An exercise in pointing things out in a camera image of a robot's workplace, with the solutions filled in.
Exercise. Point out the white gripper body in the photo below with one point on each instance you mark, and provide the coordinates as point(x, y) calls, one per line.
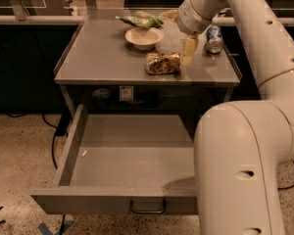
point(190, 21)

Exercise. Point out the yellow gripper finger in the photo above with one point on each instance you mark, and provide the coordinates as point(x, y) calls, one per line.
point(169, 14)
point(188, 47)

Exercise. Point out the orange soda can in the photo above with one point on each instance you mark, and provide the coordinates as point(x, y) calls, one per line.
point(162, 63)

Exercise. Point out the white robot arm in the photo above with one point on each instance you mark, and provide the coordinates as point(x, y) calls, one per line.
point(239, 144)

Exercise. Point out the blue soda can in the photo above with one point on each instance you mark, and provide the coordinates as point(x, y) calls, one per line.
point(214, 43)

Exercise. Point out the grey cabinet counter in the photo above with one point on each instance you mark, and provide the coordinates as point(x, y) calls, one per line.
point(100, 60)

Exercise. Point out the grey open drawer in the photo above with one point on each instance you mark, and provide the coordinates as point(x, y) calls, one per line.
point(144, 158)

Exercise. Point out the green chip bag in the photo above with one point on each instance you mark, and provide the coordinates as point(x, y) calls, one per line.
point(141, 19)

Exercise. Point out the white bowl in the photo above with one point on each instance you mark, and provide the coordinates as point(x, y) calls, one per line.
point(144, 38)

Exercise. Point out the white label sticker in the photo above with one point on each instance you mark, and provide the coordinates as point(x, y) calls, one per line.
point(126, 93)

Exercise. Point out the blue floor tape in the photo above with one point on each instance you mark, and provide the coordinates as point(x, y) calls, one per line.
point(44, 229)

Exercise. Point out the black drawer handle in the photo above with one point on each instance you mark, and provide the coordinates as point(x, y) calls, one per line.
point(148, 208)

